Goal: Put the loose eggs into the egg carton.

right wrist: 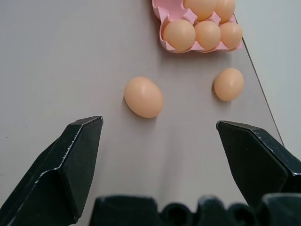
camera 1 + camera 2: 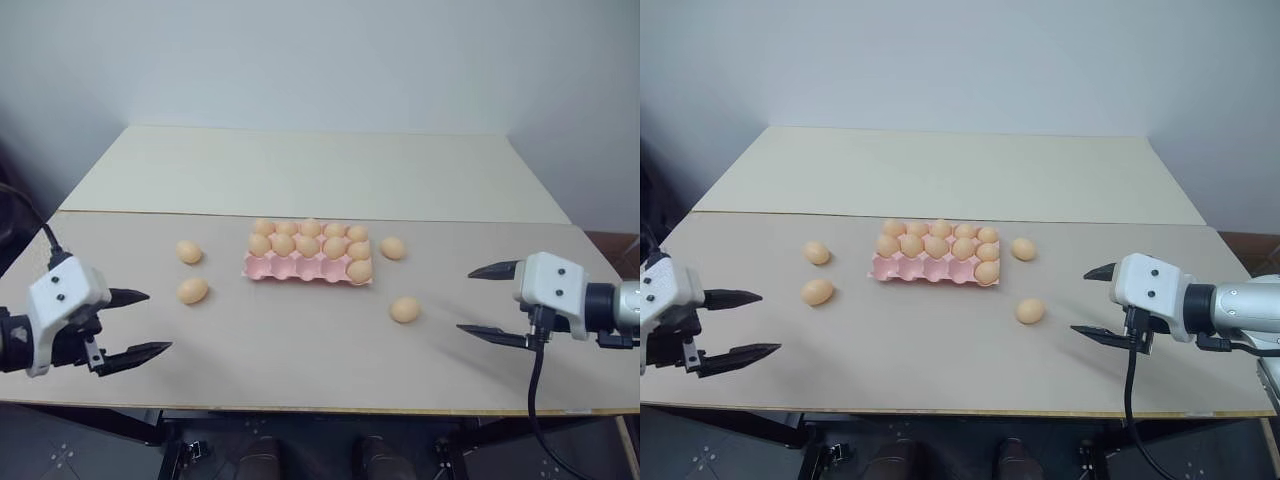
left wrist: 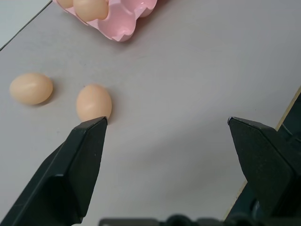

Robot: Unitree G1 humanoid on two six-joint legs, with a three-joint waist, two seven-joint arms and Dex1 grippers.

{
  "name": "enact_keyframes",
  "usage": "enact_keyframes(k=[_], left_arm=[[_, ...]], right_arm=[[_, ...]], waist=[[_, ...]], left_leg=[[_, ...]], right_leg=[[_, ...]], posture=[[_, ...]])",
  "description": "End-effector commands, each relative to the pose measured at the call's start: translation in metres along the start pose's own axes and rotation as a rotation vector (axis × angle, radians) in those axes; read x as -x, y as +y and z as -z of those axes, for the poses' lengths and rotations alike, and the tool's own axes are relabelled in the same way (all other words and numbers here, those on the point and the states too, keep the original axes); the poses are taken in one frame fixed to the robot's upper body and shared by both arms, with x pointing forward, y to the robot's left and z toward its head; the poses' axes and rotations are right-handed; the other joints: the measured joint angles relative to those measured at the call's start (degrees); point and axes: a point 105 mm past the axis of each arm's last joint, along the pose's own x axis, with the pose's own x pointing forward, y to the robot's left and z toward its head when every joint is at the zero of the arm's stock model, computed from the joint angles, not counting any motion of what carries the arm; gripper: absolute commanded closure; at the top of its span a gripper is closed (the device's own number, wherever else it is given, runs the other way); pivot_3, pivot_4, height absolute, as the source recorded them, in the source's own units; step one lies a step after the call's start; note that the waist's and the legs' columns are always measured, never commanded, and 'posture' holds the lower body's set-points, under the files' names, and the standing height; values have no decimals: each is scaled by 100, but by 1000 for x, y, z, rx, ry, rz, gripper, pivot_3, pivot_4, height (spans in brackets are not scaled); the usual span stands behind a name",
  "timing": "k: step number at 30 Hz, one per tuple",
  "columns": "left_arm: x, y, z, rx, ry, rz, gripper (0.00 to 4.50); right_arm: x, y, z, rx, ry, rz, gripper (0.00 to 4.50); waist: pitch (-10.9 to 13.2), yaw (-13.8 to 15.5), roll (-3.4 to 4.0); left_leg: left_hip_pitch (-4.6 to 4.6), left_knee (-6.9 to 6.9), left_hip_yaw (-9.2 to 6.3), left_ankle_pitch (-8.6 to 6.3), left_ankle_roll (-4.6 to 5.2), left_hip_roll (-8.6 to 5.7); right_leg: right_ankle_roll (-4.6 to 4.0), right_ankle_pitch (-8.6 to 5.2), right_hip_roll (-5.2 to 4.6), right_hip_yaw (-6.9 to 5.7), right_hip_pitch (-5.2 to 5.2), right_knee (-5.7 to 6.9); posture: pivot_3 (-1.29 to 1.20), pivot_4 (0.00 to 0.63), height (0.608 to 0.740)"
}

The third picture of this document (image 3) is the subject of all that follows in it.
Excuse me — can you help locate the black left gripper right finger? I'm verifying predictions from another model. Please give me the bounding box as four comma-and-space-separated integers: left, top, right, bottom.
227, 116, 301, 218

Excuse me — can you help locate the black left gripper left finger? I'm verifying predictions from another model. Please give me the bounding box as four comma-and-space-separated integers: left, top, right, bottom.
0, 116, 108, 226

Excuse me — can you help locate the pink egg tray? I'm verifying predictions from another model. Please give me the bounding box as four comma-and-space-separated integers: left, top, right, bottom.
52, 0, 158, 43

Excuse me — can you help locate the beige egg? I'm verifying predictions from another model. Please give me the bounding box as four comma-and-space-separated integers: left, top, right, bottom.
76, 84, 112, 122
73, 0, 109, 22
56, 0, 75, 9
9, 73, 54, 105

